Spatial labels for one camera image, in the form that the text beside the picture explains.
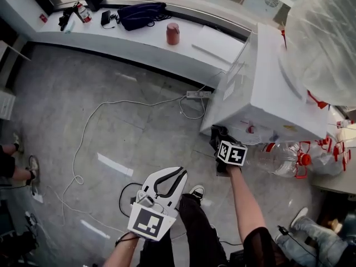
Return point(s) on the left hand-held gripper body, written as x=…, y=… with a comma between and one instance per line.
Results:
x=151, y=222

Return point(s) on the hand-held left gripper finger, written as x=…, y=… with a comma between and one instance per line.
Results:
x=151, y=178
x=179, y=189

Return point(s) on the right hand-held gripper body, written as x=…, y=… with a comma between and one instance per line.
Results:
x=232, y=153

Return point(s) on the white water dispenser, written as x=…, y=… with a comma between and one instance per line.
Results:
x=267, y=79

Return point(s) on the person's left forearm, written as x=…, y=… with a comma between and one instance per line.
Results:
x=122, y=252

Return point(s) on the person's right forearm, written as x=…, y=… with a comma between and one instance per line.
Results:
x=246, y=202

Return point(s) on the plastic-wrapped water bottle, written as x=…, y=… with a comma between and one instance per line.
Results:
x=322, y=37

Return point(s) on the light blue cloth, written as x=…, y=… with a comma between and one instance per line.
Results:
x=69, y=27

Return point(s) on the person's black white shoe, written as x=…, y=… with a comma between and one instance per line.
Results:
x=197, y=190

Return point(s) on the person's black trousers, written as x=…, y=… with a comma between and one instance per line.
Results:
x=198, y=232

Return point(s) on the clear bottle with red cap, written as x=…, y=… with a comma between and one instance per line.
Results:
x=281, y=158

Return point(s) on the white power strip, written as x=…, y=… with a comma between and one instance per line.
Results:
x=198, y=94

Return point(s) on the black clip-on device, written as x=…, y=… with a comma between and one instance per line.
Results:
x=283, y=230

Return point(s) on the white flat board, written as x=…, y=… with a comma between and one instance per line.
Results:
x=219, y=44

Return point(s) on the reddish brown jar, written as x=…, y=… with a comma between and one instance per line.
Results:
x=173, y=34

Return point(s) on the black equipment pile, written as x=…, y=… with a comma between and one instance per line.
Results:
x=16, y=241

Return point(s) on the white outdoor fan unit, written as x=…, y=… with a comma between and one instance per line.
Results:
x=264, y=0

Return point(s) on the black power adapter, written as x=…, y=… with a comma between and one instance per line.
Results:
x=105, y=17

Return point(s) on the black gloves bundle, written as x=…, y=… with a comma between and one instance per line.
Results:
x=64, y=17

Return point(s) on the small red wall box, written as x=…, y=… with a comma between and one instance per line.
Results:
x=43, y=18

